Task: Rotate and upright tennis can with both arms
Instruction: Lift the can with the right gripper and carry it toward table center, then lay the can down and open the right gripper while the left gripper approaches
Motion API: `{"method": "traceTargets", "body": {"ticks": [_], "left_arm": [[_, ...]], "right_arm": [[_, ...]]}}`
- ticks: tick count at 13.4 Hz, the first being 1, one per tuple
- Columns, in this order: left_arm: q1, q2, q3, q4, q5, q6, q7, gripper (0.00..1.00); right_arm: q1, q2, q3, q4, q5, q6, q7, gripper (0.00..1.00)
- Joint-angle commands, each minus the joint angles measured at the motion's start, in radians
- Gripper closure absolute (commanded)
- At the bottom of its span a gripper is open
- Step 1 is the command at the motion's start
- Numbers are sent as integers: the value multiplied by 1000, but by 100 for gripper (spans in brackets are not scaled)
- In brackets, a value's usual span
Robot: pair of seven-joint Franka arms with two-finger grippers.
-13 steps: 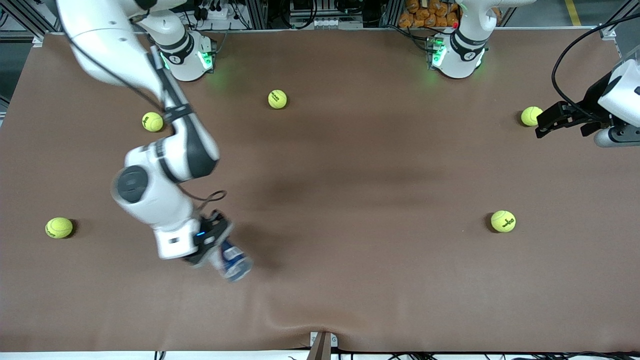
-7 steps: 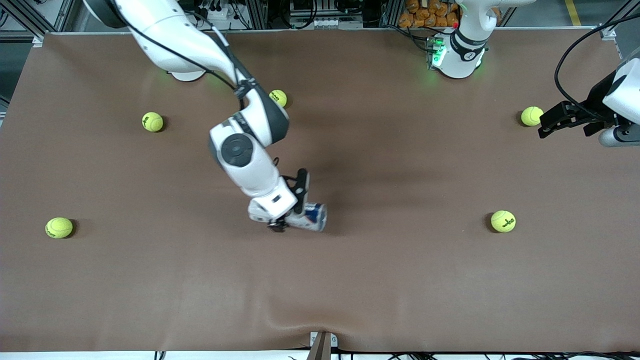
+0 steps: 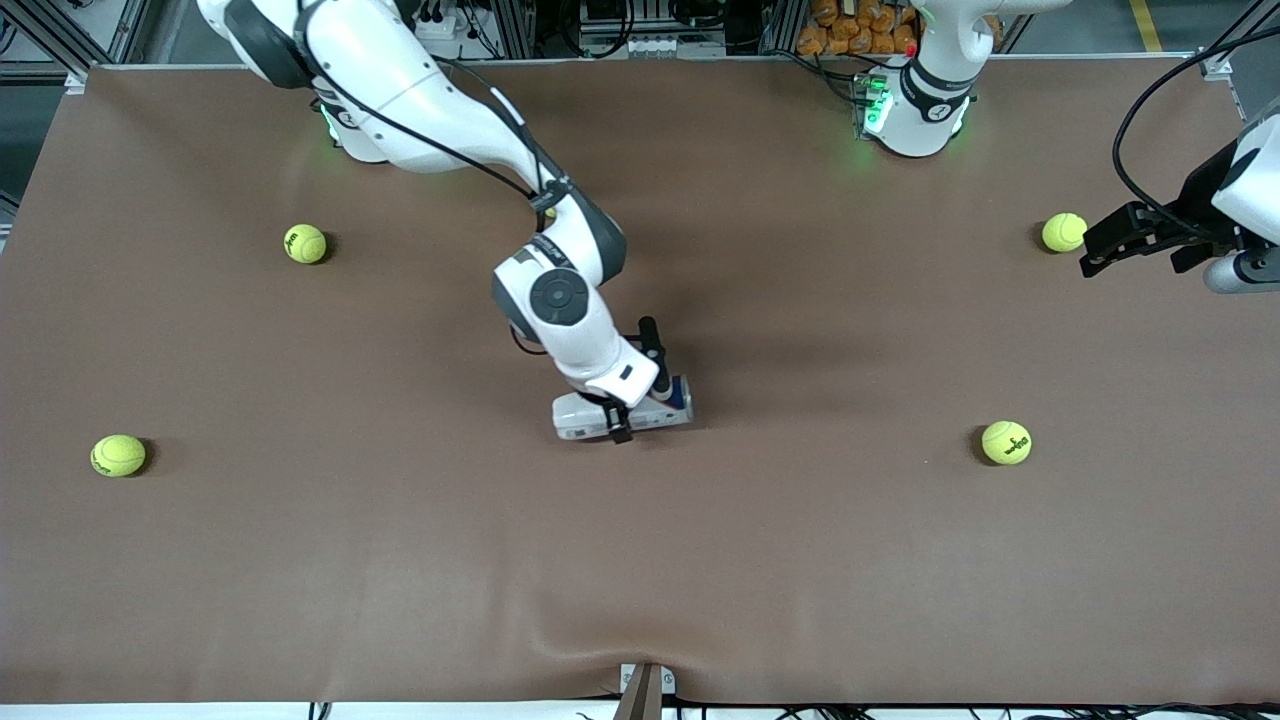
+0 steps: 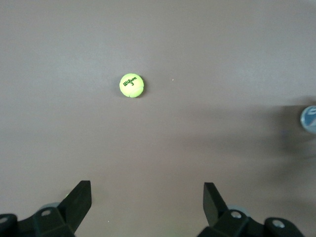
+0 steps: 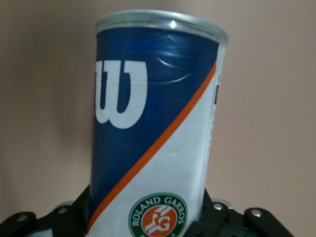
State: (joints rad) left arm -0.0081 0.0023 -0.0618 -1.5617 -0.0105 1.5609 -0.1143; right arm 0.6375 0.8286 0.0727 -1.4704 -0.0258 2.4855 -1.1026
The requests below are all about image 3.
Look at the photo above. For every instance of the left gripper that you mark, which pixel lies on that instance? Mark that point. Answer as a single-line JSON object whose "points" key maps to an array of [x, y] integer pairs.
{"points": [[1196, 196]]}

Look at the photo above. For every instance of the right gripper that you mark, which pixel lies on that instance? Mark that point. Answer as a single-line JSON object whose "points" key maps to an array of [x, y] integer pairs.
{"points": [[655, 352]]}

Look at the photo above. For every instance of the white blue tennis can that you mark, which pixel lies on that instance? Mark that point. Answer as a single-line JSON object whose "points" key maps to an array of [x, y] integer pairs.
{"points": [[580, 418]]}

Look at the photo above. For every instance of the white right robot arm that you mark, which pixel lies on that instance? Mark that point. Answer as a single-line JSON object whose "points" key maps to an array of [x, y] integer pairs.
{"points": [[400, 90]]}

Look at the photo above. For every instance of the yellow tennis ball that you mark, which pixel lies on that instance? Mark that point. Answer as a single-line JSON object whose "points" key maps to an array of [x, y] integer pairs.
{"points": [[1006, 442], [118, 455], [1064, 232], [305, 244]]}

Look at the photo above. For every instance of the brown table mat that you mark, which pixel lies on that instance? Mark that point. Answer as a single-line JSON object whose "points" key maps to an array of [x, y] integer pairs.
{"points": [[640, 550]]}

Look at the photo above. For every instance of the white terminal block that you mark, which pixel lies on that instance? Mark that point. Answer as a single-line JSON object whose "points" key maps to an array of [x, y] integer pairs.
{"points": [[650, 46]]}

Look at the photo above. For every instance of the orange netted bag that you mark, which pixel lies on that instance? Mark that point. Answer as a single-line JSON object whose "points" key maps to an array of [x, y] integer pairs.
{"points": [[835, 35]]}

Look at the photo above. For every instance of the white power strip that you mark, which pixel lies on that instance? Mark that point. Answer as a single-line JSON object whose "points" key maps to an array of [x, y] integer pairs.
{"points": [[452, 28]]}

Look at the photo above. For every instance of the metal corner bracket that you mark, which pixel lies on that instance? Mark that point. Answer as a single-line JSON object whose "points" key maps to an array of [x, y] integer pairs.
{"points": [[1216, 64], [76, 82]]}

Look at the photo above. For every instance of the metal mount bracket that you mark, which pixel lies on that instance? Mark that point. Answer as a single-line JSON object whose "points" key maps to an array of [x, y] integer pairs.
{"points": [[645, 690]]}

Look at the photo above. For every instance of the aluminium frame post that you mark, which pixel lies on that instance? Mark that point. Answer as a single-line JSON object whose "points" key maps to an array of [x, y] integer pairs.
{"points": [[512, 30], [780, 28]]}

